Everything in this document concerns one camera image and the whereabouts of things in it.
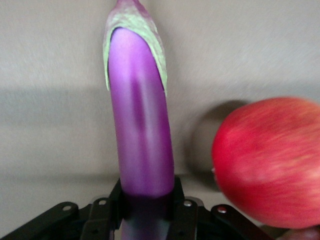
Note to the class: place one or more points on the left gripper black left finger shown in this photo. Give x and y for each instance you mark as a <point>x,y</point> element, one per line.
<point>100,220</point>

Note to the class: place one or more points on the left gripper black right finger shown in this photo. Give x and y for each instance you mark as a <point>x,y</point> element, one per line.
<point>187,220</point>

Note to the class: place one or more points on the red apple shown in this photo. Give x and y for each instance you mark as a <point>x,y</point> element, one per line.
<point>270,162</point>

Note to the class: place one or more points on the long purple eggplant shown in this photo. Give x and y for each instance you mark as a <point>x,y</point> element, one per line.
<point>142,125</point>

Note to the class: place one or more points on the brown table mat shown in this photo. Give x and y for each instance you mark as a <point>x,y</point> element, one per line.
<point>37,75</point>

